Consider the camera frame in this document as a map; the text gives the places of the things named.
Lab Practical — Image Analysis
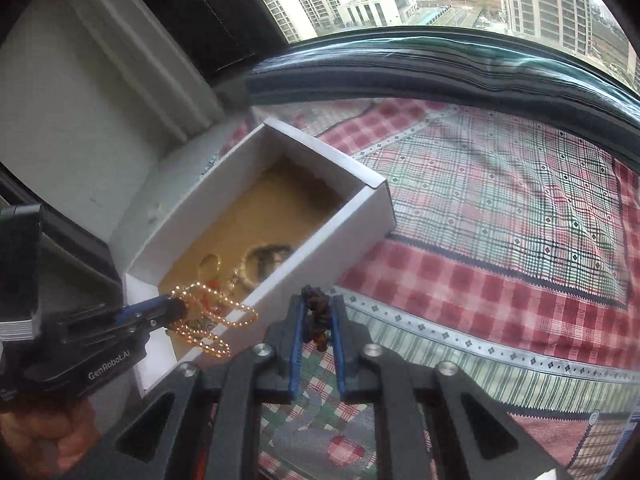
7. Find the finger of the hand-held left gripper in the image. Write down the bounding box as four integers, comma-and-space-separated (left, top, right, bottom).
102, 295, 173, 321
125, 300, 188, 335

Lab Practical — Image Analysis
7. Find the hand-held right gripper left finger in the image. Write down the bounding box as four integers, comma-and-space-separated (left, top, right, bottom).
60, 294, 307, 480

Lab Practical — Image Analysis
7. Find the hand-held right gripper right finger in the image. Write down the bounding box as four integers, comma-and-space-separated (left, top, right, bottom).
327, 294, 573, 480

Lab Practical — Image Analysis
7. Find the gold bead chain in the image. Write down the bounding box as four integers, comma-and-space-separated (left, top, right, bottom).
167, 280, 260, 358

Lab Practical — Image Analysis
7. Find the dark red bead bracelet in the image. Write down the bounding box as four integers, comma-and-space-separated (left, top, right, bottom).
302, 285, 332, 352

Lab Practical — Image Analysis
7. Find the orange bead string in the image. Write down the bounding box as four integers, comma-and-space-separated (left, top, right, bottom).
197, 280, 223, 316

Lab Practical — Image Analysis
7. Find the gold hoop bangle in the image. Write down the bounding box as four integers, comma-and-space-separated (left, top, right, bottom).
197, 252, 222, 283

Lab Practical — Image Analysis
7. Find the wooden bead bracelet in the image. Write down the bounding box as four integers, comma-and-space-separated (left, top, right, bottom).
240, 244, 296, 291

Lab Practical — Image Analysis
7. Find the white cardboard box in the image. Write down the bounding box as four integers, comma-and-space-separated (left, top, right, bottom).
122, 117, 397, 393

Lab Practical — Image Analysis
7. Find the person's left hand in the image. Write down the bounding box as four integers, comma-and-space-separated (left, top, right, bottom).
0, 397, 103, 480

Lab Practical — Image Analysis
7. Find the plaid blanket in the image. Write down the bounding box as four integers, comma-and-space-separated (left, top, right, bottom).
215, 97, 640, 480

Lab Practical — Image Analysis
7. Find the dark window blind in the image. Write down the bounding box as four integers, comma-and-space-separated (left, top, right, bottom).
115, 0, 296, 81

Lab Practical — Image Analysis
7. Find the dark striped folded bedding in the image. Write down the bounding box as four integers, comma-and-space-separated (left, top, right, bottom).
245, 30, 640, 171

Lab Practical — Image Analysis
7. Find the white low building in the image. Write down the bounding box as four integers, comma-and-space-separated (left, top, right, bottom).
337, 0, 418, 28

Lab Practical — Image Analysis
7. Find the tall apartment building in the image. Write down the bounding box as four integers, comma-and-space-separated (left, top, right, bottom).
495, 0, 593, 56

